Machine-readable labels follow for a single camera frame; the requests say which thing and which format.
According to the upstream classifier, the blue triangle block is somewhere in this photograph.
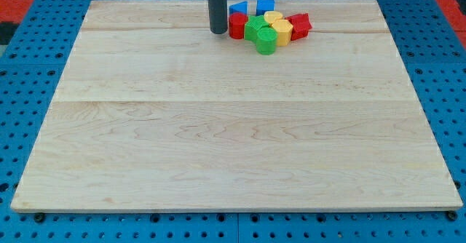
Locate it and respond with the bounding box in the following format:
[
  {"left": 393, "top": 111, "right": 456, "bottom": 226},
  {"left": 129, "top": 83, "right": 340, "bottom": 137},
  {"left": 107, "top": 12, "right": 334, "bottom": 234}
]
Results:
[{"left": 229, "top": 1, "right": 248, "bottom": 15}]

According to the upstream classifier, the blue cube block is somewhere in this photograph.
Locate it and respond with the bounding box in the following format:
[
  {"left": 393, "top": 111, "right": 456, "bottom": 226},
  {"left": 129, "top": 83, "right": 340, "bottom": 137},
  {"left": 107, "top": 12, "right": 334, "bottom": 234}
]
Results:
[{"left": 256, "top": 0, "right": 275, "bottom": 16}]

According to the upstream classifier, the light wooden board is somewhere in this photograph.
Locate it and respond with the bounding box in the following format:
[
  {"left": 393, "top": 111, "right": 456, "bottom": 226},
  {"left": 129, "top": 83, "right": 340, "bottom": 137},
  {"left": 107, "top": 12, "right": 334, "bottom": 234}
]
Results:
[{"left": 11, "top": 0, "right": 463, "bottom": 213}]

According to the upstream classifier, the green cylinder block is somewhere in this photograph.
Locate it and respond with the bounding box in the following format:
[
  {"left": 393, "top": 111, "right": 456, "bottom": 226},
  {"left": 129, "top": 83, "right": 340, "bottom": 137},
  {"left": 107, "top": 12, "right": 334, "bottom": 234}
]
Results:
[{"left": 256, "top": 28, "right": 277, "bottom": 55}]

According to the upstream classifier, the red cylinder block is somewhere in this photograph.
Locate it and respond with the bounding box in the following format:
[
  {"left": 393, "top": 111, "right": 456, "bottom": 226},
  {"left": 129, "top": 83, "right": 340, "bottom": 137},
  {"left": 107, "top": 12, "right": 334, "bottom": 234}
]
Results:
[{"left": 228, "top": 12, "right": 248, "bottom": 39}]

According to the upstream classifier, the green star block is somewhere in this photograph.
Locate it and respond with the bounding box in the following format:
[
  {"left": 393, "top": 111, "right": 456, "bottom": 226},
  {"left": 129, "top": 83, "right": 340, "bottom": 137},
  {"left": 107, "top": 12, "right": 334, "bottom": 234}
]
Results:
[{"left": 244, "top": 15, "right": 269, "bottom": 42}]

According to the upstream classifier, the yellow hexagon block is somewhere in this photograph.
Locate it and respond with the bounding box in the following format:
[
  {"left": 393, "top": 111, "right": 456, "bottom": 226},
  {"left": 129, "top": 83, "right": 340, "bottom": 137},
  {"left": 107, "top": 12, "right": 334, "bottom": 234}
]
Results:
[{"left": 271, "top": 19, "right": 293, "bottom": 47}]

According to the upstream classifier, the yellow round block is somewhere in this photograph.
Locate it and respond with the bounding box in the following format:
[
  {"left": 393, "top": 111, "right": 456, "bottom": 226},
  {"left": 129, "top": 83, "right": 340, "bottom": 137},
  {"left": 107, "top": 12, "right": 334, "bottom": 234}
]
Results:
[{"left": 264, "top": 10, "right": 283, "bottom": 26}]

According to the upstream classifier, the red pentagon block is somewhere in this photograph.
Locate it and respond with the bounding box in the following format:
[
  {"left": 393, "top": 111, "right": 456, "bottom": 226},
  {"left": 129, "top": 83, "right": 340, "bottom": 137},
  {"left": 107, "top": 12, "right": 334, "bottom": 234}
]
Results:
[{"left": 285, "top": 13, "right": 312, "bottom": 41}]

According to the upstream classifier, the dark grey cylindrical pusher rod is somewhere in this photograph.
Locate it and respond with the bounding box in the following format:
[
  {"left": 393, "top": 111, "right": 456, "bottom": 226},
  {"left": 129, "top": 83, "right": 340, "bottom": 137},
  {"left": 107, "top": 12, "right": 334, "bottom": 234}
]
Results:
[{"left": 208, "top": 0, "right": 228, "bottom": 34}]

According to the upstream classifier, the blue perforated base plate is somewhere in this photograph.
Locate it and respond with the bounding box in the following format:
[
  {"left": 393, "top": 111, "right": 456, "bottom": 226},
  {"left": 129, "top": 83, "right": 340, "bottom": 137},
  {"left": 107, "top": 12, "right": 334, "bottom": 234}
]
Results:
[{"left": 1, "top": 0, "right": 465, "bottom": 242}]

